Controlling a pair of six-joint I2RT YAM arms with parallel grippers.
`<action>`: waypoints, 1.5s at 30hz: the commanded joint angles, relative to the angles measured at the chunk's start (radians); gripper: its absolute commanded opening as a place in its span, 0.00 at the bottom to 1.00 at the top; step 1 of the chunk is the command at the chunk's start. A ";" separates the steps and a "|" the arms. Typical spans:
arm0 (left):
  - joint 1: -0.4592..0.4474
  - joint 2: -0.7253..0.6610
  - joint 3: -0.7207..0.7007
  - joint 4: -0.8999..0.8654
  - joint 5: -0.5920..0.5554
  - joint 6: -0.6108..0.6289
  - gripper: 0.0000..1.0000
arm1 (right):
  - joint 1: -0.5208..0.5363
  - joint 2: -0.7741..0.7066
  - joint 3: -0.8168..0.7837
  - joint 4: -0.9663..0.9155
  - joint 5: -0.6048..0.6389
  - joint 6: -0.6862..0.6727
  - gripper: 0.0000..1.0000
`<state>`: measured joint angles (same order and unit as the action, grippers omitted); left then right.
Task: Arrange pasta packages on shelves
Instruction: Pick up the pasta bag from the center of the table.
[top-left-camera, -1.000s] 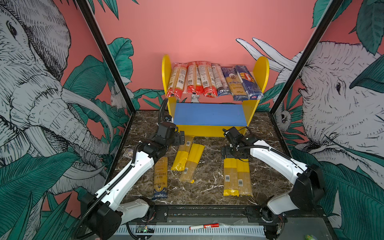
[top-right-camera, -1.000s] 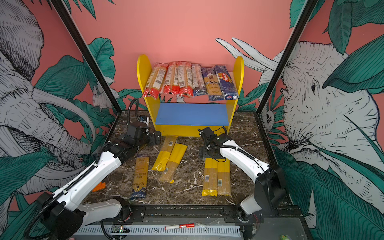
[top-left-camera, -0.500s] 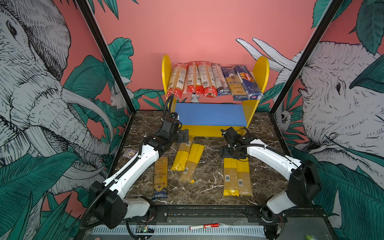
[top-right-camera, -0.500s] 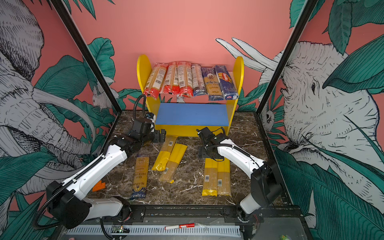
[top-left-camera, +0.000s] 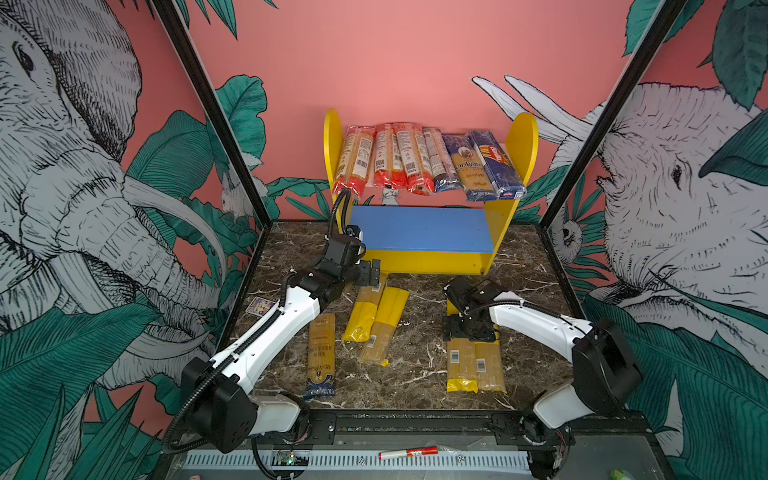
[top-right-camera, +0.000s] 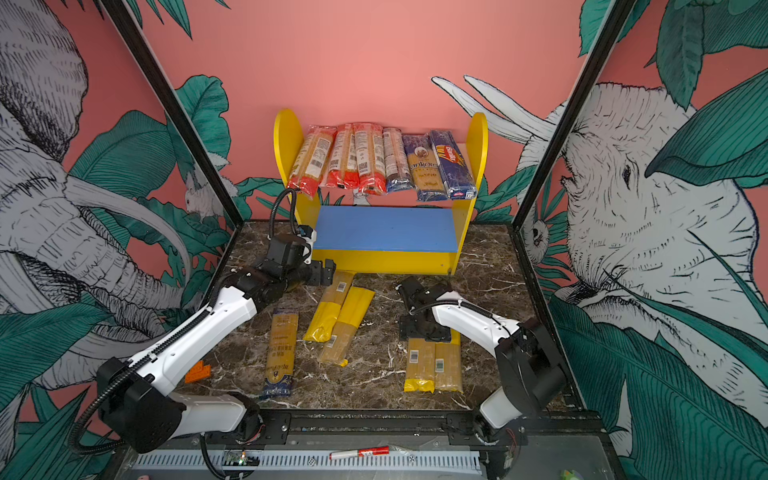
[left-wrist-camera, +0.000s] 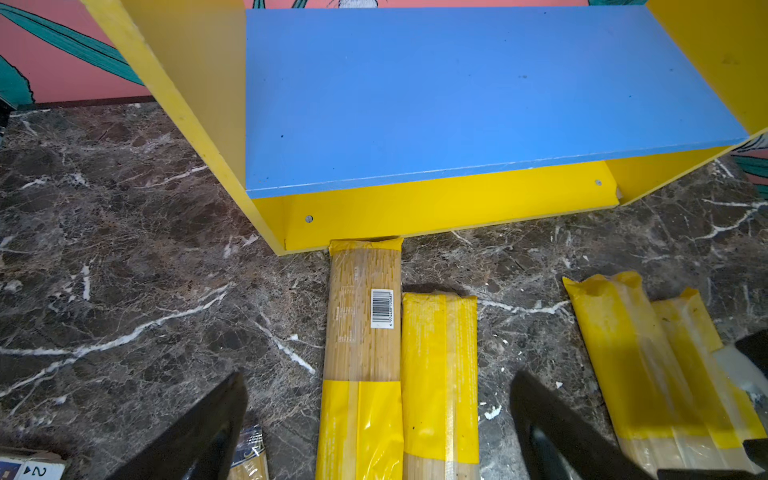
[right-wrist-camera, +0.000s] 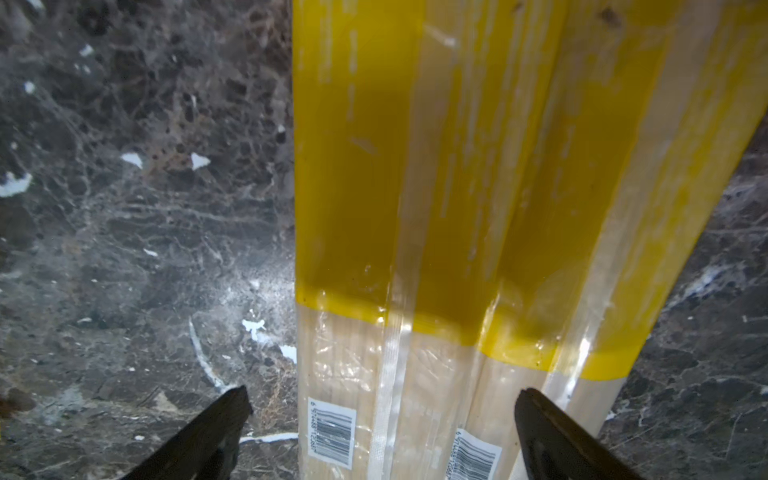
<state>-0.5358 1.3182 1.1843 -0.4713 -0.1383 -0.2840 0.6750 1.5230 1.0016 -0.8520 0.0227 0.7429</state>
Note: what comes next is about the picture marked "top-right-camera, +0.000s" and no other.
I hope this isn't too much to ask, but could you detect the yellow pasta pack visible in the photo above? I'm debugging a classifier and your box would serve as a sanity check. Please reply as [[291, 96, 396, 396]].
[[303, 270, 355, 343], [318, 287, 375, 367], [404, 338, 435, 393], [434, 330, 462, 392]]

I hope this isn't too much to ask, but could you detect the red spaghetti pack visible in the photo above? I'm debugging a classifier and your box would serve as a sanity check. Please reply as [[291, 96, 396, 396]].
[[323, 123, 359, 190], [288, 125, 337, 198], [353, 122, 386, 196]]

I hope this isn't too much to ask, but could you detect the clear blue-end spaghetti pack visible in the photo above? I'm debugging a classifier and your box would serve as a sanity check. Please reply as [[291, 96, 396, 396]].
[[383, 127, 414, 193]]

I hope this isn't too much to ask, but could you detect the blue Barilla spaghetti pack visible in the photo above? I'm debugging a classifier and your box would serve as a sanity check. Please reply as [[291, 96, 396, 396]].
[[428, 129, 477, 200]]

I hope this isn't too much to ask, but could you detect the dark-blue-top Arbella spaghetti pack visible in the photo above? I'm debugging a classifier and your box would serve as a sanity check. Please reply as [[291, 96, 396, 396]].
[[402, 134, 448, 202]]

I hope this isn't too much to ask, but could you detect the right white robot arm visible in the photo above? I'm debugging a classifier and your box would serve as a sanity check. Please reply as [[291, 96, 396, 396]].
[[395, 276, 567, 443]]

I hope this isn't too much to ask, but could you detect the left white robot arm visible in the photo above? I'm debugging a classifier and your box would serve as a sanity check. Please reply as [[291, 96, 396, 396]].
[[67, 225, 335, 455]]

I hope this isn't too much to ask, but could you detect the yellow shelf unit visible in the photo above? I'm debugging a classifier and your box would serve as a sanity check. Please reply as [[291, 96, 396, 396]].
[[273, 109, 489, 275]]

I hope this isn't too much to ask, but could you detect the brown blue-end spaghetti pack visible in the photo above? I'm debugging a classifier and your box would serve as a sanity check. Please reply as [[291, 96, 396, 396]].
[[263, 310, 299, 398]]

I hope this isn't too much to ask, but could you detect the red white marker pen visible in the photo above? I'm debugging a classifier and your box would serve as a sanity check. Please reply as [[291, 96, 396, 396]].
[[329, 446, 390, 461]]

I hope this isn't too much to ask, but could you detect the orange plastic block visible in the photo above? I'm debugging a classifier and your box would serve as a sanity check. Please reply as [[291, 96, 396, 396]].
[[184, 360, 212, 384]]

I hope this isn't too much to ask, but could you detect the small green circuit board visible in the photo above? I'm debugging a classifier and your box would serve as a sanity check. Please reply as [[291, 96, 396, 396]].
[[222, 450, 261, 468]]

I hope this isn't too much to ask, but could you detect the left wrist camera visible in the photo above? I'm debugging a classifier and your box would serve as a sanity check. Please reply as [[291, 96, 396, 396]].
[[298, 225, 317, 264]]

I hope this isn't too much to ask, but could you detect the black front frame beam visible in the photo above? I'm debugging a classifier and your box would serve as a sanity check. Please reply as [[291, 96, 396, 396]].
[[119, 409, 607, 448]]

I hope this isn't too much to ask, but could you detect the perforated metal rail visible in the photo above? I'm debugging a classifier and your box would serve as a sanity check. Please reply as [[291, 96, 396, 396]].
[[131, 449, 484, 475]]

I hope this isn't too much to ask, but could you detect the left black corner post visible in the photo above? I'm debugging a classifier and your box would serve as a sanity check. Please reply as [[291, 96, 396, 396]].
[[100, 0, 244, 229]]

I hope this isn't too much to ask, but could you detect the black corner post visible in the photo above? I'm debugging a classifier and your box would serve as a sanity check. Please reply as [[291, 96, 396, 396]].
[[100, 0, 244, 229], [512, 0, 635, 233]]

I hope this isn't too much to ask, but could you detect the right black corner post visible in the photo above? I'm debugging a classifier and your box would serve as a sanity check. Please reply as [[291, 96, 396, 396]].
[[512, 0, 635, 233]]

